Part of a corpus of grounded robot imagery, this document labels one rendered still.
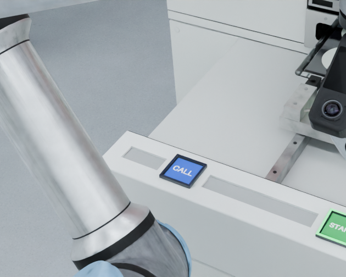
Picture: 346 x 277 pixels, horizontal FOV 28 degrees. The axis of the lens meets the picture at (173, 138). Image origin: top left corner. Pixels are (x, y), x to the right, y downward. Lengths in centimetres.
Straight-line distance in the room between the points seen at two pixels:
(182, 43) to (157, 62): 129
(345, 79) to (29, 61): 36
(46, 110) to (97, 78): 217
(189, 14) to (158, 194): 71
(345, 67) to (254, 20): 85
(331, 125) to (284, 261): 34
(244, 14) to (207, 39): 14
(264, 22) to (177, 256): 83
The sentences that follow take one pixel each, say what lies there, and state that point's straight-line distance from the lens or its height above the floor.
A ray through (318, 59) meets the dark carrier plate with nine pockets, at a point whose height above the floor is 90.
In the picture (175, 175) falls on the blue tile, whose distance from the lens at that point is 108.
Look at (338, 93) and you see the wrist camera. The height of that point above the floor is 125.
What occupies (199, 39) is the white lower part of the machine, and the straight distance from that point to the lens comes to 171.
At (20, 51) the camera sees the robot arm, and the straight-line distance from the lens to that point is 83.
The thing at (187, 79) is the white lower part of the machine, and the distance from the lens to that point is 181.
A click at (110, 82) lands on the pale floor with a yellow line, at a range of 295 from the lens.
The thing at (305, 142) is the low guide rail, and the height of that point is 84.
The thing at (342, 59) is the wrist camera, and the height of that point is 127.
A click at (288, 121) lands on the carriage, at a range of 131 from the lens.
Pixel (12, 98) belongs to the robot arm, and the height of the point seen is 124.
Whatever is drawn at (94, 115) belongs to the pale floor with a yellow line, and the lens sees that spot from 279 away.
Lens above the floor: 171
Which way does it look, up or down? 41 degrees down
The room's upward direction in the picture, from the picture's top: 6 degrees counter-clockwise
